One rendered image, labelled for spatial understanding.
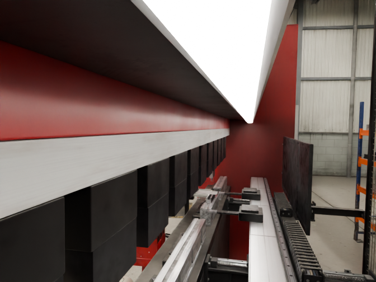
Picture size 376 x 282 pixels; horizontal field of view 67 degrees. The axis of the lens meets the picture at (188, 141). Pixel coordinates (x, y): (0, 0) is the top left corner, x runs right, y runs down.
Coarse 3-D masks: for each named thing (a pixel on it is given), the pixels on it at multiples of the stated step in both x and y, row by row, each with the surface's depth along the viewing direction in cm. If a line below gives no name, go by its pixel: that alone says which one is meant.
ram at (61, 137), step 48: (0, 48) 22; (0, 96) 22; (48, 96) 28; (96, 96) 36; (144, 96) 52; (0, 144) 22; (48, 144) 28; (96, 144) 36; (144, 144) 53; (192, 144) 97; (0, 192) 23; (48, 192) 28
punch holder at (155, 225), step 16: (160, 160) 63; (144, 176) 55; (160, 176) 63; (144, 192) 55; (160, 192) 63; (144, 208) 56; (160, 208) 63; (144, 224) 56; (160, 224) 64; (144, 240) 56
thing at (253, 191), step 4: (244, 188) 178; (248, 188) 178; (252, 188) 178; (220, 192) 178; (224, 192) 178; (228, 192) 178; (232, 192) 178; (236, 192) 178; (244, 192) 171; (248, 192) 170; (252, 192) 170; (256, 192) 169; (244, 196) 170; (248, 196) 169; (252, 196) 169; (256, 196) 168; (260, 196) 168
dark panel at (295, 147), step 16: (288, 144) 213; (304, 144) 147; (288, 160) 211; (304, 160) 148; (288, 176) 208; (304, 176) 146; (288, 192) 206; (304, 192) 145; (304, 208) 144; (304, 224) 143
